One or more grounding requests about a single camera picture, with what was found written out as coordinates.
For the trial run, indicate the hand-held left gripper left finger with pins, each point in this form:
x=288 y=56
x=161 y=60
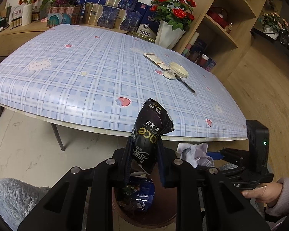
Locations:
x=103 y=185

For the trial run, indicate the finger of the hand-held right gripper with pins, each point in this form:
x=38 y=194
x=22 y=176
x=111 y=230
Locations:
x=236 y=156
x=234 y=172

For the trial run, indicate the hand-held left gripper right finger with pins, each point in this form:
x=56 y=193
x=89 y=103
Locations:
x=190 y=192

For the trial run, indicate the green snack packet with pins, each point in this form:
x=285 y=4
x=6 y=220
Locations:
x=128 y=190

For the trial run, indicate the green and white paper cup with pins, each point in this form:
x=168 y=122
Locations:
x=137 y=174

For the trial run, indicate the white paper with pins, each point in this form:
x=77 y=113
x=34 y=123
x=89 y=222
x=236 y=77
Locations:
x=195 y=152

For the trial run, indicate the blue coffee box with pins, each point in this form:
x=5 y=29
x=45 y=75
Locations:
x=144 y=195

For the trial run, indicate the brown plastic bin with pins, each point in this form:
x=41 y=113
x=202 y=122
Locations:
x=144 y=219

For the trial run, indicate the black tissue packet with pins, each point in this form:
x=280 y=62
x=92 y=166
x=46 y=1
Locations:
x=149 y=134

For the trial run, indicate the person's right hand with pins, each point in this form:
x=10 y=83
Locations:
x=267 y=193

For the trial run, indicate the black table leg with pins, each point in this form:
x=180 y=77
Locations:
x=58 y=137

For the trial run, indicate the grey fluffy rug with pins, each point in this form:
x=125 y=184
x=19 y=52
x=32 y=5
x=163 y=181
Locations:
x=16 y=202

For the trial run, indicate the cream round lid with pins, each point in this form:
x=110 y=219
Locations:
x=178 y=69

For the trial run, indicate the small white round container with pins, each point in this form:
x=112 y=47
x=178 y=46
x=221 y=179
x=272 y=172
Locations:
x=169 y=74

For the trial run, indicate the blue plaid tablecloth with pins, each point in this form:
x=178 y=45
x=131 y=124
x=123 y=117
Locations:
x=86 y=77

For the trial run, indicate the pink flowers in white vase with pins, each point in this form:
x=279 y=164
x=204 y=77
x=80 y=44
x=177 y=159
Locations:
x=274 y=25

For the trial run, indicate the white rectangular packet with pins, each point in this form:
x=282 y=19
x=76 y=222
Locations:
x=156 y=60

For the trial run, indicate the red teapot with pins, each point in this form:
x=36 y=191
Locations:
x=216 y=16

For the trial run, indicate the wooden shelf unit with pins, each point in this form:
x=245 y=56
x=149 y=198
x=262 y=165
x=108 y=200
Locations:
x=233 y=12

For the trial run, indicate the red roses in white vase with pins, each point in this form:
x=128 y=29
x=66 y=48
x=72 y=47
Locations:
x=173 y=16

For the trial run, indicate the teal round pattern box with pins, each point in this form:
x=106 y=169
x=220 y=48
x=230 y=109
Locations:
x=60 y=20

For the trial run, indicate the wooden low cabinet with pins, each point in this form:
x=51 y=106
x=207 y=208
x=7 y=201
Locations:
x=14 y=38

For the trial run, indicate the row of gift boxes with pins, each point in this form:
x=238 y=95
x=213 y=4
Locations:
x=115 y=12

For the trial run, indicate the set of small brown bottles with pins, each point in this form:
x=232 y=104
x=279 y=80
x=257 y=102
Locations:
x=16 y=20

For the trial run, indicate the orange flowers in white vase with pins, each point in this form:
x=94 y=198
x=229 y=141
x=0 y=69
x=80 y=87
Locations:
x=27 y=4

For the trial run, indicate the green box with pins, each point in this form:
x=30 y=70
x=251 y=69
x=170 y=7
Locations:
x=5 y=13

